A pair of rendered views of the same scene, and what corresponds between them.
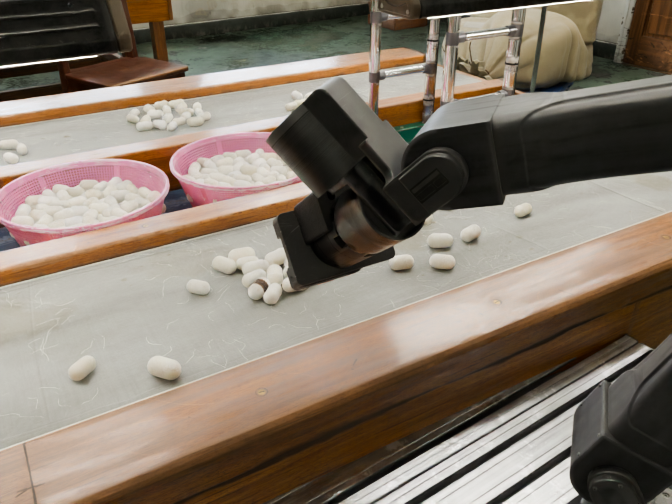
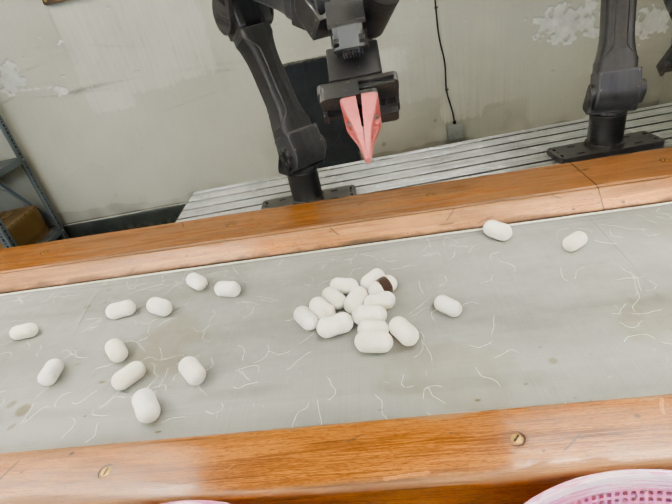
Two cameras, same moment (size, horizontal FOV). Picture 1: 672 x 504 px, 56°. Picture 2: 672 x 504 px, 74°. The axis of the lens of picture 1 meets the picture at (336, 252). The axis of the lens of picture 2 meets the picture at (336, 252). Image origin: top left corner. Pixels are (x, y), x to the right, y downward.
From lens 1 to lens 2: 107 cm
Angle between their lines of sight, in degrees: 109
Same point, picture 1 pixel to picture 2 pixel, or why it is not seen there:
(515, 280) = (192, 237)
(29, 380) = (630, 250)
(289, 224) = (389, 77)
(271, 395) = (425, 193)
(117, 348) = (545, 265)
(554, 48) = not seen: outside the picture
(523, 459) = not seen: hidden behind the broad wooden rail
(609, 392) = (292, 130)
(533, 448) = not seen: hidden behind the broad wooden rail
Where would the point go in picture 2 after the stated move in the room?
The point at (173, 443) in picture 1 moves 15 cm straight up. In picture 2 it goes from (493, 179) to (493, 71)
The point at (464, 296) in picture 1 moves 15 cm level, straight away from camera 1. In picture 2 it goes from (242, 231) to (146, 283)
